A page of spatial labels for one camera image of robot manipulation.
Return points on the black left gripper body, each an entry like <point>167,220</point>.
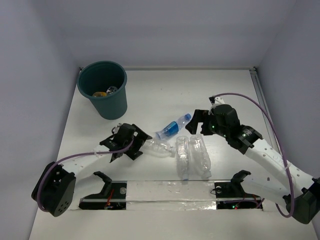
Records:
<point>138,141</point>

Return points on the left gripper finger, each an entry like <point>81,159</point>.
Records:
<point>140,134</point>
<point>134,151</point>

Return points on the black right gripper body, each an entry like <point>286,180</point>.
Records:
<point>214,127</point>

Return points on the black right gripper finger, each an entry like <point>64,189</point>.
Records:
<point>206,128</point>
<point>197,118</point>

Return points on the light blue label bottle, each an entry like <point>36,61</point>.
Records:
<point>174,127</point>

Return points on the dark blue label bottle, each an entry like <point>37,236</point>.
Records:
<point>158,148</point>

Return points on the crushed orange label bottle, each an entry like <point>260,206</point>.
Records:
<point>99,94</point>

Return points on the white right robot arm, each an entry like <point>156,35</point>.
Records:
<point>288,187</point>

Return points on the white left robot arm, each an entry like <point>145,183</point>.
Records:
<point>54,191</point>

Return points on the crushed clear bottle in bin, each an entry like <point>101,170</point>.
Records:
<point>111,90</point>

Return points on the dark green plastic bin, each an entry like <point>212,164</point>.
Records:
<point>98,77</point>

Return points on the clear bottle left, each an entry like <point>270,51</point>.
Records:
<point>183,157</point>

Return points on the clear bottle right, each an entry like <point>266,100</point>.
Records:
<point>201,159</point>

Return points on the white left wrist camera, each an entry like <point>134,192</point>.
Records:
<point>115,129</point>

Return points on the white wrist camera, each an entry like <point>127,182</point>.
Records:
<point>115,129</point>
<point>216,100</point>

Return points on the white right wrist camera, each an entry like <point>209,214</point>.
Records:
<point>216,100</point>

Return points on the silver taped front rail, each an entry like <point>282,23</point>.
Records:
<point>147,195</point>

